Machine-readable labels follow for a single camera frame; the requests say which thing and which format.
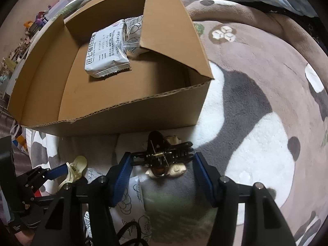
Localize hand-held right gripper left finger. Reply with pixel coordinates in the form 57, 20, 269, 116
31, 152, 134, 246

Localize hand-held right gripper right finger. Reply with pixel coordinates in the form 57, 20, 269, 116
193, 152, 298, 246

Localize brown cardboard box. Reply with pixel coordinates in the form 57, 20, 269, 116
7, 0, 214, 137

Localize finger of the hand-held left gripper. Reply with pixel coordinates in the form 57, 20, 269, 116
24, 164, 71, 188
22, 194, 65, 212

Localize black hair claw clip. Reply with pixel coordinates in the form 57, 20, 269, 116
132, 131, 194, 178

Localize panda print blanket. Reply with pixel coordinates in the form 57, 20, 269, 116
0, 0, 328, 246

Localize black cable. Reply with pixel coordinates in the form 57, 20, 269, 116
116, 220, 147, 246

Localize white printed medicine packet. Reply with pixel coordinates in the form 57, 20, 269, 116
84, 19, 132, 79

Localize cream hair claw clip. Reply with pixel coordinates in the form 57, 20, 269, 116
57, 155, 88, 194

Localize white floral packet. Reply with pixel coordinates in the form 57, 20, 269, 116
84, 168, 151, 246
124, 15, 151, 55

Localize white desk with drawers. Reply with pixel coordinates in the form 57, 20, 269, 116
5, 0, 76, 100

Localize pile of desk clutter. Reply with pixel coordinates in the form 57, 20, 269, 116
0, 0, 67, 82

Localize pile of bags and packaging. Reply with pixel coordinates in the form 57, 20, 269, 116
10, 124, 29, 155

